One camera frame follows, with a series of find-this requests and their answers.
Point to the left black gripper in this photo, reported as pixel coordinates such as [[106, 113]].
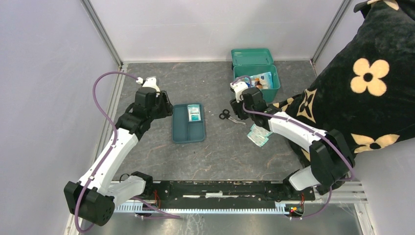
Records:
[[167, 107]]

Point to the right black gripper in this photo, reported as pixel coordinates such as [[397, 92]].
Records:
[[236, 106]]

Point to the brown medicine bottle orange cap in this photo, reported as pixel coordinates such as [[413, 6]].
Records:
[[258, 84]]

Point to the blue cotton swab packet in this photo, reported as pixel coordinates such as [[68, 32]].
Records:
[[266, 80]]

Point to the black handled scissors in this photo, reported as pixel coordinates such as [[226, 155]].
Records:
[[225, 114]]

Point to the teal plastic tray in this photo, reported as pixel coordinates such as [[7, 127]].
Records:
[[184, 131]]

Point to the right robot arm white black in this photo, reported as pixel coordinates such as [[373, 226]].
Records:
[[330, 158]]

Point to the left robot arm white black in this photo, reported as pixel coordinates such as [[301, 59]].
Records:
[[93, 197]]

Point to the green medicine kit box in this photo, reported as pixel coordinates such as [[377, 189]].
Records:
[[252, 61]]

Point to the teal bandage strips stack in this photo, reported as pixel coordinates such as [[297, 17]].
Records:
[[258, 135]]

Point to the teal label card in tray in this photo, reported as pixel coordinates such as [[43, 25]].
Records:
[[194, 112]]

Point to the black floral cloth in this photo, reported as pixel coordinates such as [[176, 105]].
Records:
[[367, 92]]

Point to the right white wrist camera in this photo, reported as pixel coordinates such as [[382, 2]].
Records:
[[238, 87]]

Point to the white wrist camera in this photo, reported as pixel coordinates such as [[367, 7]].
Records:
[[150, 82], [238, 87]]

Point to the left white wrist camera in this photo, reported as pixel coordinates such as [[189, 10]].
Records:
[[150, 82]]

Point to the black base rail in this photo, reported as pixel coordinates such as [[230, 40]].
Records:
[[223, 194]]

